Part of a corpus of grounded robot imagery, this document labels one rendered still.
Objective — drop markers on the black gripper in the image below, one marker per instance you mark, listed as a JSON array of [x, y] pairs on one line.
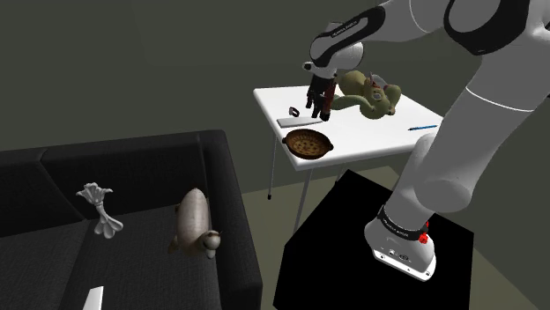
[[320, 85]]

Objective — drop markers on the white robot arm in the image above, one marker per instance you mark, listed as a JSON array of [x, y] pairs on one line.
[[472, 129]]

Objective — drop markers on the dark red bottle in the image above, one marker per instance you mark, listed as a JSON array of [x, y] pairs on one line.
[[329, 103]]

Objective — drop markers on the grey flat tablet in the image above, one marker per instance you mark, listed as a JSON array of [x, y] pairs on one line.
[[296, 122]]

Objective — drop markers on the brown round basket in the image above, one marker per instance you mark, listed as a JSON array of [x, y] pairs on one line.
[[307, 144]]

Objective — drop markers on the green teddy bear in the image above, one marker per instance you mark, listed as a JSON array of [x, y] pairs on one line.
[[369, 96]]

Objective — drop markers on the white table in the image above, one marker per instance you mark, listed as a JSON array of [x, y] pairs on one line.
[[365, 133]]

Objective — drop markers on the blue pen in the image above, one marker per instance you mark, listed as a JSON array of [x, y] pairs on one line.
[[423, 127]]

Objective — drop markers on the black robot stand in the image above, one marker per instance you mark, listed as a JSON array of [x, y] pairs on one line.
[[326, 257]]

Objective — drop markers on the grey-brown plush animal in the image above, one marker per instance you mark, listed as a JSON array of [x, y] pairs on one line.
[[193, 219]]

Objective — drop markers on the black sofa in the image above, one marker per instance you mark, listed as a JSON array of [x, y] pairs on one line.
[[141, 171]]

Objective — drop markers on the white bone toy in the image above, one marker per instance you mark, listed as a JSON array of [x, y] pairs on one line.
[[103, 214]]

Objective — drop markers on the white flat slab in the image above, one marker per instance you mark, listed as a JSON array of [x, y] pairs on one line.
[[93, 300]]

